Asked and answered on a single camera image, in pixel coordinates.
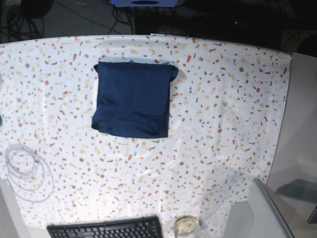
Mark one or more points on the blue box with oval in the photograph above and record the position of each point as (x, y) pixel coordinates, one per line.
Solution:
(144, 3)

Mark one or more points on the terrazzo patterned table cloth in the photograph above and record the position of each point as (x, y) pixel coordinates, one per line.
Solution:
(226, 111)

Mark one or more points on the black computer keyboard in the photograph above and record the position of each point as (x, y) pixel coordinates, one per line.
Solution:
(147, 227)

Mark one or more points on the clear glass jar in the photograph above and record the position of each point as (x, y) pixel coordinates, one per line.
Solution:
(187, 227)

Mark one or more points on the dark blue t-shirt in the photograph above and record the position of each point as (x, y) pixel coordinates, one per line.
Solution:
(133, 99)

